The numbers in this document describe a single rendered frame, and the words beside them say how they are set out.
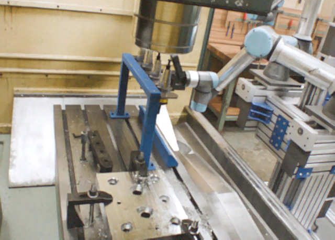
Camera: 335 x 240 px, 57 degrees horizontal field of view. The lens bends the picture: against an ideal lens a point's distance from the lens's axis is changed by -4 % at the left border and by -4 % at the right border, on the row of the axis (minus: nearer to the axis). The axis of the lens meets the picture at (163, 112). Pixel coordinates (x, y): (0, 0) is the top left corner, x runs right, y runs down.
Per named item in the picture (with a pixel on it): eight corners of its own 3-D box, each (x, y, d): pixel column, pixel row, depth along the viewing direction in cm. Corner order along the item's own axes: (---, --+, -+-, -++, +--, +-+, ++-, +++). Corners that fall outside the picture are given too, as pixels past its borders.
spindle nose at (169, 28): (125, 34, 84) (131, -12, 79) (182, 41, 88) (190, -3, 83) (135, 52, 70) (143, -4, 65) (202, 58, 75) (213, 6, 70)
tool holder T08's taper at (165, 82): (156, 83, 119) (160, 66, 116) (168, 84, 120) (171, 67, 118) (159, 87, 115) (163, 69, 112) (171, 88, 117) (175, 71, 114)
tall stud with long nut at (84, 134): (86, 157, 125) (87, 128, 120) (87, 161, 123) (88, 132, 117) (79, 157, 124) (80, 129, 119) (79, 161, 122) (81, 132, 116)
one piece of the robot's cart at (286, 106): (289, 135, 196) (303, 96, 185) (329, 169, 166) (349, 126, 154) (254, 136, 187) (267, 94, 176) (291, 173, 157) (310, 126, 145)
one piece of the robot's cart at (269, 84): (286, 80, 199) (289, 71, 196) (309, 95, 180) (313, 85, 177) (239, 77, 187) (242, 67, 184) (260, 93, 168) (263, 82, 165)
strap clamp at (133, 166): (135, 174, 121) (141, 140, 114) (145, 197, 110) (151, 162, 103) (127, 174, 119) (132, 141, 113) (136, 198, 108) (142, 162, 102)
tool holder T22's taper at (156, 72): (149, 73, 129) (152, 56, 126) (160, 74, 129) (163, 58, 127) (150, 76, 125) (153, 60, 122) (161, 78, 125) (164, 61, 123)
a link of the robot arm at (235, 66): (267, 18, 144) (200, 86, 171) (263, 20, 135) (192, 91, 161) (285, 36, 143) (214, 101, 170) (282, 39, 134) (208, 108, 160)
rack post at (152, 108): (152, 163, 129) (164, 96, 117) (156, 171, 125) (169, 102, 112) (128, 164, 125) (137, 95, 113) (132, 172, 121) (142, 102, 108)
